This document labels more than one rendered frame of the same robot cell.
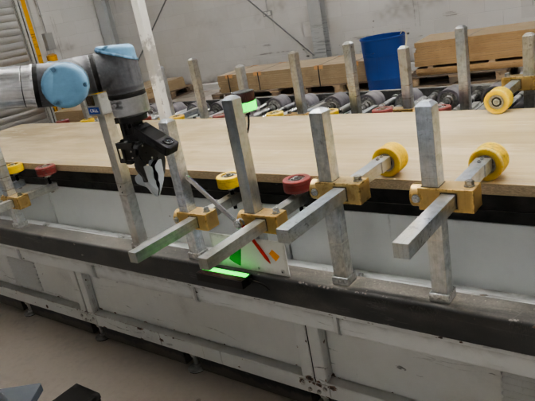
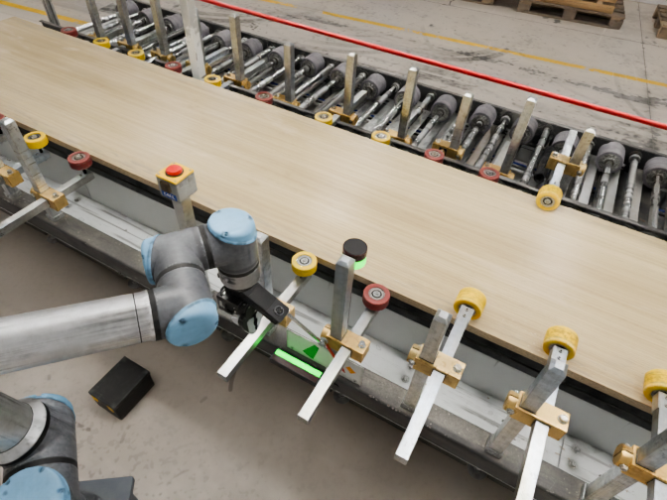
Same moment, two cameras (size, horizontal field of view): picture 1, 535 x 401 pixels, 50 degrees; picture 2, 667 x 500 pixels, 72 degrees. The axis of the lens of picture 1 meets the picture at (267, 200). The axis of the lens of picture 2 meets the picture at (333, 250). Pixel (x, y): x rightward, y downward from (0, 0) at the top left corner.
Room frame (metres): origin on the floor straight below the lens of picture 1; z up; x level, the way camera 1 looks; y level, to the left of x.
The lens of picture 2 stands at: (0.74, 0.24, 1.96)
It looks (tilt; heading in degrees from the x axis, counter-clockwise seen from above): 46 degrees down; 346
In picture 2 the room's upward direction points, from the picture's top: 4 degrees clockwise
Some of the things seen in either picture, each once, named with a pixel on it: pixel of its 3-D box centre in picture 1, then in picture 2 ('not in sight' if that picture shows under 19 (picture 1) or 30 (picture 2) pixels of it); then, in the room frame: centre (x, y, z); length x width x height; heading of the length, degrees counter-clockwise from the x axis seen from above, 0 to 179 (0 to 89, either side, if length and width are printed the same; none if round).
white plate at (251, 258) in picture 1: (247, 254); (323, 357); (1.44, 0.08, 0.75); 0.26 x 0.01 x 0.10; 50
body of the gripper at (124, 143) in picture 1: (136, 138); (240, 291); (1.42, 0.29, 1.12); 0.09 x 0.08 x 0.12; 52
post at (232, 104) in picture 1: (248, 186); (339, 318); (1.43, 0.04, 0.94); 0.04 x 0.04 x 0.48; 50
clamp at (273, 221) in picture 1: (262, 219); (344, 340); (1.42, 0.02, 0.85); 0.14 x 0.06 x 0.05; 50
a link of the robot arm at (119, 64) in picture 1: (119, 70); (233, 241); (1.41, 0.29, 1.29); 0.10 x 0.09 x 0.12; 103
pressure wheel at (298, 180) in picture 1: (298, 196); (374, 304); (1.53, -0.09, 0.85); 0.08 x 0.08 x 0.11
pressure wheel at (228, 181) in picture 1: (232, 191); (304, 271); (1.69, 0.10, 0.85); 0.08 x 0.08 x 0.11
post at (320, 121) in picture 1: (333, 207); (423, 369); (1.27, -0.15, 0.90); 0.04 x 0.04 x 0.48; 50
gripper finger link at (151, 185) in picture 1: (144, 181); (242, 323); (1.41, 0.30, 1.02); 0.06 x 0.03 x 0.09; 52
